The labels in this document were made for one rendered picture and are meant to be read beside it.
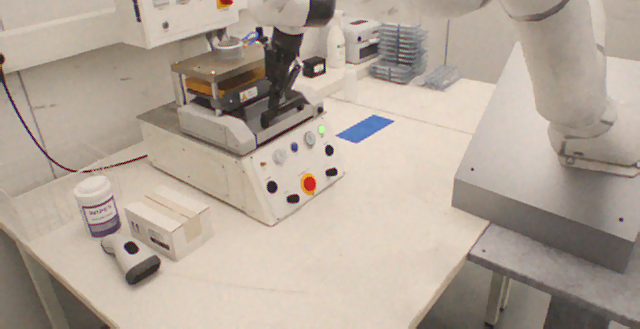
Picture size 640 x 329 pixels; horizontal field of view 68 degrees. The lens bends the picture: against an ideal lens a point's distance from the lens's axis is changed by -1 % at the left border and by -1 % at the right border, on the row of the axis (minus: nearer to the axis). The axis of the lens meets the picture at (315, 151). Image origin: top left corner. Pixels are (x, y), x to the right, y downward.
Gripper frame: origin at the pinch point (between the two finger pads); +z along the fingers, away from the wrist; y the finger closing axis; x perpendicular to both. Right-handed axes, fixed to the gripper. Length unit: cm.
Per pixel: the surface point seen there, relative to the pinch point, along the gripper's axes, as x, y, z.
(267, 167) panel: -10.9, 10.7, 11.5
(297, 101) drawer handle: 4.7, 4.1, 0.9
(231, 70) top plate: -7.9, -9.2, -5.5
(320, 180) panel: 4.4, 18.4, 19.4
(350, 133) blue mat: 38.1, 6.2, 26.9
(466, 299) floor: 63, 69, 84
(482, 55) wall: 245, -15, 69
